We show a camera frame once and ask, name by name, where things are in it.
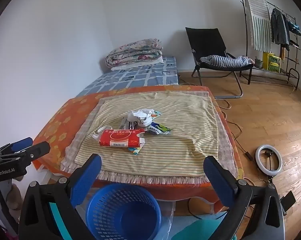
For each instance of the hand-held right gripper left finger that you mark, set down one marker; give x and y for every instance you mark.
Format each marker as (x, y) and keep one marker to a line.
(86, 177)

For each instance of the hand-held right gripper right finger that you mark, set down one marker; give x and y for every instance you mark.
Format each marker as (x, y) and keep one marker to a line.
(215, 180)

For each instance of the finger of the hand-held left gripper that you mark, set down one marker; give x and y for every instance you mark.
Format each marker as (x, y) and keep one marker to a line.
(38, 150)
(21, 143)

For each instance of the white plastic loop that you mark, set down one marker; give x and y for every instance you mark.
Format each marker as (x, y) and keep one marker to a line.
(96, 136)

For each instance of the red tissue pack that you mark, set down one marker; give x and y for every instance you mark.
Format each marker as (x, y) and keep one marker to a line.
(120, 137)

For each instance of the teal fruit-print packet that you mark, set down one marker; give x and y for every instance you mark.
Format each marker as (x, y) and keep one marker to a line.
(135, 151)

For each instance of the blue plastic basket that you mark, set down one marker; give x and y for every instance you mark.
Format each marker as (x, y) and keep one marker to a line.
(140, 220)

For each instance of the brown chocolate bar wrapper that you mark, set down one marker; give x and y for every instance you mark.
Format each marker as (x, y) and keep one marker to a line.
(133, 125)

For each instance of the blue green snack wrapper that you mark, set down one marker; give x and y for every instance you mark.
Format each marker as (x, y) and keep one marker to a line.
(160, 128)

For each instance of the white plastic bag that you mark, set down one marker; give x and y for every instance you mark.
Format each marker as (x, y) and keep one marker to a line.
(143, 116)

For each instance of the orange floral blanket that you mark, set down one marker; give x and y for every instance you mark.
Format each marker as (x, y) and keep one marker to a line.
(65, 115)

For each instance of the teal floor mat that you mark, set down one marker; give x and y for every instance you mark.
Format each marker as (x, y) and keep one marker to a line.
(198, 228)

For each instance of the blue plaid bed sheet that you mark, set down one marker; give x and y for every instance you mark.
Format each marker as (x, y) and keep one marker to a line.
(130, 80)

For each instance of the striped garment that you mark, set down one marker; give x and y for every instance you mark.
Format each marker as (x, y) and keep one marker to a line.
(220, 61)

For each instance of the yellow box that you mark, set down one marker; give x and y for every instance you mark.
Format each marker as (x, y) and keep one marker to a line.
(271, 62)

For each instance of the black metal clothes rack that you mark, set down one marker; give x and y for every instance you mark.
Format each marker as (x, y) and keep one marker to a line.
(293, 73)

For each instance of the folded floral quilt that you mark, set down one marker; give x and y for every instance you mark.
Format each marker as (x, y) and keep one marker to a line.
(133, 52)

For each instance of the black folding chair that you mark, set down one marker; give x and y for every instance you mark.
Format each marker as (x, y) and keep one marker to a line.
(203, 42)

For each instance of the green striped towel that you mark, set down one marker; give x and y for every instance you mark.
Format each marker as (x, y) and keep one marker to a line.
(260, 30)

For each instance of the dark jacket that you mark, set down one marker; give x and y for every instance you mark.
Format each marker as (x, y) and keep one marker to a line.
(279, 30)

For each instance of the teal garment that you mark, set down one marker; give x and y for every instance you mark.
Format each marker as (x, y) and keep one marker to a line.
(294, 28)

